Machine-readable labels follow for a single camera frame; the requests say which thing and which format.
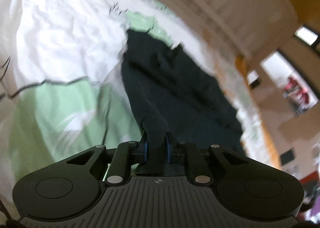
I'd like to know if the white jellyfish print duvet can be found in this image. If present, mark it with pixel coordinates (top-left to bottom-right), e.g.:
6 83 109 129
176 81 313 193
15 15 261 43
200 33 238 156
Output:
1 0 280 218

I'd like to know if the light wooden bed frame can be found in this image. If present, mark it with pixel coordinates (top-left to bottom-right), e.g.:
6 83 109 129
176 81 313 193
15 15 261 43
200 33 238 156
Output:
94 0 320 168

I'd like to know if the red patterned clutter on shelf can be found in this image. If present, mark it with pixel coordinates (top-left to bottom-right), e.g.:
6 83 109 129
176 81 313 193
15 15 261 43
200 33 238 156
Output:
283 75 319 115

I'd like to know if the dark navy zip hoodie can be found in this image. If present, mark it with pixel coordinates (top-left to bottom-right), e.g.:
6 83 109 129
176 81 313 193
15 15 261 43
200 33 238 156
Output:
121 29 244 175

